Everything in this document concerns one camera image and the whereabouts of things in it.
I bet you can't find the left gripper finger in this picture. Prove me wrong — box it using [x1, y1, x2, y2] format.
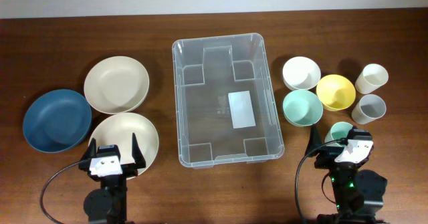
[81, 138, 96, 161]
[132, 133, 145, 166]

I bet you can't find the mint green cup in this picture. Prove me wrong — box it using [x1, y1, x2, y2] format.
[324, 122, 353, 142]

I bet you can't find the beige plate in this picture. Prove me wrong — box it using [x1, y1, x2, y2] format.
[90, 112, 159, 175]
[84, 56, 150, 114]

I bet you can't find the dark blue plate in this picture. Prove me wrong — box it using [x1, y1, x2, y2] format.
[23, 89, 92, 153]

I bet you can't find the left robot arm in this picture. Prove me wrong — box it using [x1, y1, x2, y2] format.
[78, 134, 146, 223]

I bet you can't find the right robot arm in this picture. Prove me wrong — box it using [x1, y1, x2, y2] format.
[305, 125, 387, 224]

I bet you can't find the grey cup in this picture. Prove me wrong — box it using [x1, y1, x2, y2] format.
[351, 94, 387, 124]

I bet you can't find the mint green bowl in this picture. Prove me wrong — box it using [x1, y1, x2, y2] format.
[282, 90, 324, 127]

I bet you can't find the yellow bowl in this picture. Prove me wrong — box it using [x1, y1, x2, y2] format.
[316, 74, 356, 112]

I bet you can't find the cream cup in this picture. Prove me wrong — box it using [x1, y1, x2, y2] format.
[355, 64, 389, 94]

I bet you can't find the white bowl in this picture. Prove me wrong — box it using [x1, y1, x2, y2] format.
[282, 56, 321, 90]

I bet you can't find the clear plastic storage bin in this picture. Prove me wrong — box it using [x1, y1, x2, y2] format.
[172, 33, 285, 169]

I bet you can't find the right black cable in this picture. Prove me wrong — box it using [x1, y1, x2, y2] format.
[294, 138, 348, 224]

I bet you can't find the black cable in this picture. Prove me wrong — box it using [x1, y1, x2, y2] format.
[294, 138, 348, 224]
[39, 160, 92, 224]

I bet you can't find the left black cable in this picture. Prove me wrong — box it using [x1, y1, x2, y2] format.
[39, 160, 92, 224]

